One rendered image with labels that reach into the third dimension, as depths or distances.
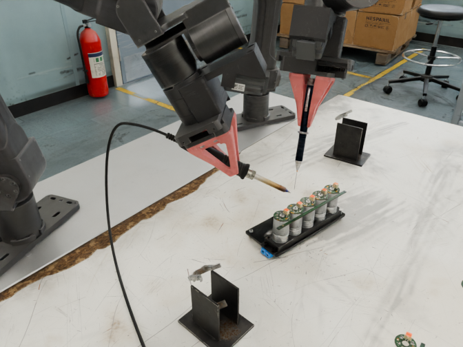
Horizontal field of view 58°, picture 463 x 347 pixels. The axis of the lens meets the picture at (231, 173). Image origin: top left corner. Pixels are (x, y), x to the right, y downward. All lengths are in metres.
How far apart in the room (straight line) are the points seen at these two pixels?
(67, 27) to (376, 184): 2.78
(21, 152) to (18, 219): 0.11
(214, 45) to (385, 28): 3.67
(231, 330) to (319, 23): 0.38
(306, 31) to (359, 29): 3.72
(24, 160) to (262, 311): 0.38
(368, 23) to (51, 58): 2.68
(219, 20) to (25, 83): 2.77
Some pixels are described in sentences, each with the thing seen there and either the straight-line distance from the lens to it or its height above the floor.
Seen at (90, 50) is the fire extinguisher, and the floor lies 0.37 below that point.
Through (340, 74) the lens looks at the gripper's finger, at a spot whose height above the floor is 0.99.
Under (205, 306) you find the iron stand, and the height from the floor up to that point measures 0.80.
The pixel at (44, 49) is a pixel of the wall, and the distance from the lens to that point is 3.26.
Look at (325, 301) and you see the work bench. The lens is 0.60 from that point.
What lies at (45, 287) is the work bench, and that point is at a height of 0.75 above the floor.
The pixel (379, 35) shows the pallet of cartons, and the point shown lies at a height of 0.26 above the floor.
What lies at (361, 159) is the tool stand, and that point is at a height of 0.75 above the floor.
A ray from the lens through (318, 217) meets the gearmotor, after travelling 0.69.
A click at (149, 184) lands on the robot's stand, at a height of 0.75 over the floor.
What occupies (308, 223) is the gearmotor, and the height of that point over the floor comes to 0.78.
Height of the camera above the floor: 1.19
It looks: 32 degrees down
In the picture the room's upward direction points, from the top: straight up
